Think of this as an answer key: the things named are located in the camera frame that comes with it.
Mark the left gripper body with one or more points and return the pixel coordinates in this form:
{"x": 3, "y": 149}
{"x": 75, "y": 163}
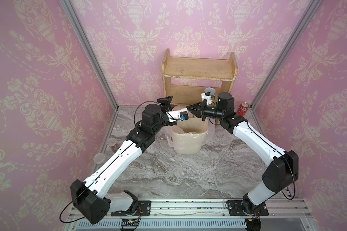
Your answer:
{"x": 166, "y": 102}

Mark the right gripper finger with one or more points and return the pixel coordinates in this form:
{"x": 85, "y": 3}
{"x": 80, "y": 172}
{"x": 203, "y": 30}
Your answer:
{"x": 194, "y": 107}
{"x": 196, "y": 114}

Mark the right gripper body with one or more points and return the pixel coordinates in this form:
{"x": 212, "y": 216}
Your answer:
{"x": 212, "y": 112}

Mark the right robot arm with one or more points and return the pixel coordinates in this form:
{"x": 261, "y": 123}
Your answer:
{"x": 282, "y": 166}

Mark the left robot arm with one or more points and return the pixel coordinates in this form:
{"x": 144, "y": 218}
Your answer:
{"x": 90, "y": 195}

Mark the yellow can on shelf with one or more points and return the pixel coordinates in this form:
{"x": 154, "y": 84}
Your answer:
{"x": 210, "y": 90}

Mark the beige trash bin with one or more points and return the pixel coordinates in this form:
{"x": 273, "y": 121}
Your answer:
{"x": 188, "y": 138}

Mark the wooden two-tier shelf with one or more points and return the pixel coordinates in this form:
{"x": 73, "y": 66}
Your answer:
{"x": 223, "y": 70}

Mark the red cola can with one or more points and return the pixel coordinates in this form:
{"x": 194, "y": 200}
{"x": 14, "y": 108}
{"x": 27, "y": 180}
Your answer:
{"x": 243, "y": 108}

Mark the clear jar front left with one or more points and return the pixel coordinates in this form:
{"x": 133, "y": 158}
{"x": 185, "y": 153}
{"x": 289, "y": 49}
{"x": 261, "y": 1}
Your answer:
{"x": 99, "y": 158}

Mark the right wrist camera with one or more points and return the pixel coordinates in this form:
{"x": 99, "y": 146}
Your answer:
{"x": 208, "y": 97}

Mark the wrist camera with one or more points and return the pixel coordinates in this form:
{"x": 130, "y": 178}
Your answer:
{"x": 208, "y": 97}
{"x": 178, "y": 115}

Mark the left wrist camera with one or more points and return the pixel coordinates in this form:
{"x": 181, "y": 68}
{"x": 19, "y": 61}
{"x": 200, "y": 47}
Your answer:
{"x": 178, "y": 115}

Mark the clear jar near wall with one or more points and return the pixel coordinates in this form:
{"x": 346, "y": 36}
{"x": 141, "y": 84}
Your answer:
{"x": 112, "y": 144}

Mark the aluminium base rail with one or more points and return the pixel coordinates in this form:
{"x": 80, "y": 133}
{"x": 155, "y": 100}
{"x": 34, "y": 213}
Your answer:
{"x": 202, "y": 215}

